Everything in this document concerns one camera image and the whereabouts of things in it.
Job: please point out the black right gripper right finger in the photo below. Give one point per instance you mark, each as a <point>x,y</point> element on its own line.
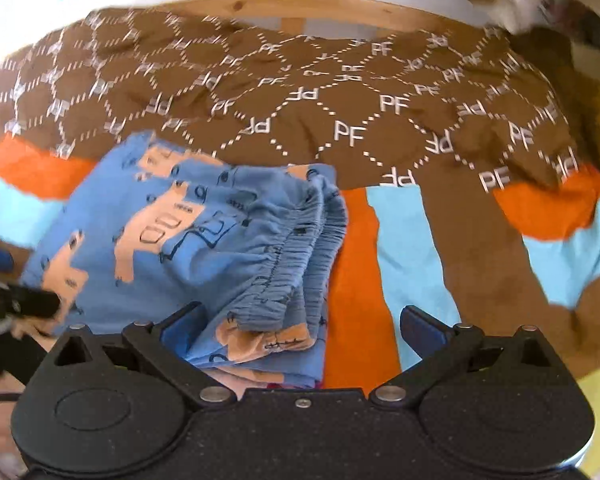
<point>442,350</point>

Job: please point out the wooden bed frame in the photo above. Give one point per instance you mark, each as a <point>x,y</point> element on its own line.
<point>294,15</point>

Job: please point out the brown PF patterned blanket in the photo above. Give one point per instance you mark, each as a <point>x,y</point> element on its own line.
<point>377,110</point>

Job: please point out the brown orange blue striped cloth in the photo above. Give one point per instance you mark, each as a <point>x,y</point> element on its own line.
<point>498,258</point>

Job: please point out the blue patterned pyjama pants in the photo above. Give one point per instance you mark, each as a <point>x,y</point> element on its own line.
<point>154,229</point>

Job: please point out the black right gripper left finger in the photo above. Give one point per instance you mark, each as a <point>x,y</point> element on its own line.
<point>162,348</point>

